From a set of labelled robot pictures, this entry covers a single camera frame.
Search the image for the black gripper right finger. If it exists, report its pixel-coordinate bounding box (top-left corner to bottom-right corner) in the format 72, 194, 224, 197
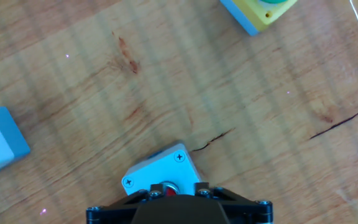
194, 182, 273, 224

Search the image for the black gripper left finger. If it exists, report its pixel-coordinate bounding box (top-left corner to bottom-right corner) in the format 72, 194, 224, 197
85, 183, 168, 224

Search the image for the grey box red button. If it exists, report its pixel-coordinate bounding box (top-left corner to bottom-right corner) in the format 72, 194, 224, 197
121, 142, 203, 197

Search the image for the yellow box green mushroom button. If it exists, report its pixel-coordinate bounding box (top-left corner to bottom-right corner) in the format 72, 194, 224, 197
219, 0, 298, 37

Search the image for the wood-grain table mat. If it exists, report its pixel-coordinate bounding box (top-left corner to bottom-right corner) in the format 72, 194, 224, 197
0, 0, 358, 224

